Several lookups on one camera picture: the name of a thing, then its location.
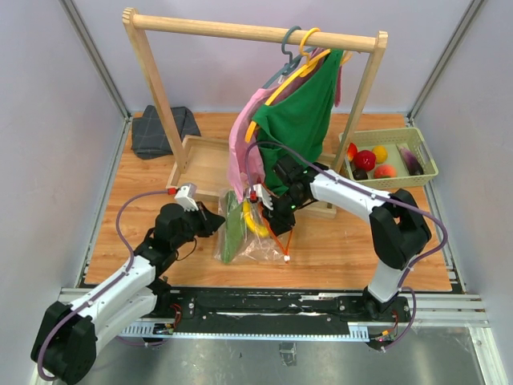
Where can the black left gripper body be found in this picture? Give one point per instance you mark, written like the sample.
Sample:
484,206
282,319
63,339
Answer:
192,226

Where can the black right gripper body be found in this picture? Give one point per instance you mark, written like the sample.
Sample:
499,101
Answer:
284,208

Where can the yellow fake banana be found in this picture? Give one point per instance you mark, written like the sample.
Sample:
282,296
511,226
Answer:
254,226

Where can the green fake lettuce leaf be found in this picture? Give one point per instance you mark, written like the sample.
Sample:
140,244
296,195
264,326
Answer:
234,227

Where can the clear zip top bag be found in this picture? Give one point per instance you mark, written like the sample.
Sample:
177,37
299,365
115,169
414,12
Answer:
261,249

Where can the small dark fake plum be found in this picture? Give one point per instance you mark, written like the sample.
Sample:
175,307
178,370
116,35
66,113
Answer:
360,174

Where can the red fake chili pepper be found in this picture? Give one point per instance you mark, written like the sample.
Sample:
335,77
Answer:
351,151

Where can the red fake apple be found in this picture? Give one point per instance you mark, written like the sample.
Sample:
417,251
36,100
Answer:
365,159

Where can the orange fake peach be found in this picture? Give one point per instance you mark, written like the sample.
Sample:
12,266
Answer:
385,171

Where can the yellow fake lemon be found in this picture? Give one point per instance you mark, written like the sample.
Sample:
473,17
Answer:
380,153

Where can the dark purple fake eggplant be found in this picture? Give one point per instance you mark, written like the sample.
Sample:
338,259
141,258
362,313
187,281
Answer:
410,161

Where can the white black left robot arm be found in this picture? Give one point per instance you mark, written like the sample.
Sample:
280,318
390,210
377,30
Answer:
72,334

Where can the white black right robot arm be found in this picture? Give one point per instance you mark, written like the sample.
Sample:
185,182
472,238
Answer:
399,231

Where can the pink shirt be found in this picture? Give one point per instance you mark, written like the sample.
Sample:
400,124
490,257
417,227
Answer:
245,165

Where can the dark grey folded cloth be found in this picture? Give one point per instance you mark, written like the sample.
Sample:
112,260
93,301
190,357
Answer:
149,140

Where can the green sleeveless shirt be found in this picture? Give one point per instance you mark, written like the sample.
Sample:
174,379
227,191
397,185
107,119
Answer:
299,118

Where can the light green plastic basket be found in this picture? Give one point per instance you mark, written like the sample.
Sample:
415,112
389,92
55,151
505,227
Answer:
410,138

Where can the yellow clothes hanger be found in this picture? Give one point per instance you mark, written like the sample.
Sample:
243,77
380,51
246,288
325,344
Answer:
309,65

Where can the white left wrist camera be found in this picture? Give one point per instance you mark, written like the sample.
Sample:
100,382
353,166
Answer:
185,197

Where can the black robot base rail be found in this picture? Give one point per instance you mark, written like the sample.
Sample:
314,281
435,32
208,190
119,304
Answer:
267,314

